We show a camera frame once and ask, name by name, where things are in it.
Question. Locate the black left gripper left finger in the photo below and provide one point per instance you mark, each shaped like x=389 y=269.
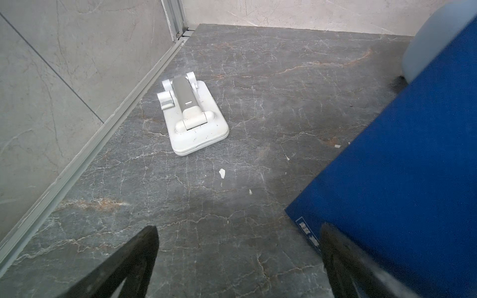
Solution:
x=129 y=268

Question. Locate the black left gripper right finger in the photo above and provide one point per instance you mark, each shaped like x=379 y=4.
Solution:
x=353 y=273

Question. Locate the blue white paper bag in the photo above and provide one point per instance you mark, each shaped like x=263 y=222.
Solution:
x=405 y=190

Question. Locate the small grey white gadget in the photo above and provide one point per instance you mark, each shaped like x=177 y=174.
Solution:
x=193 y=119

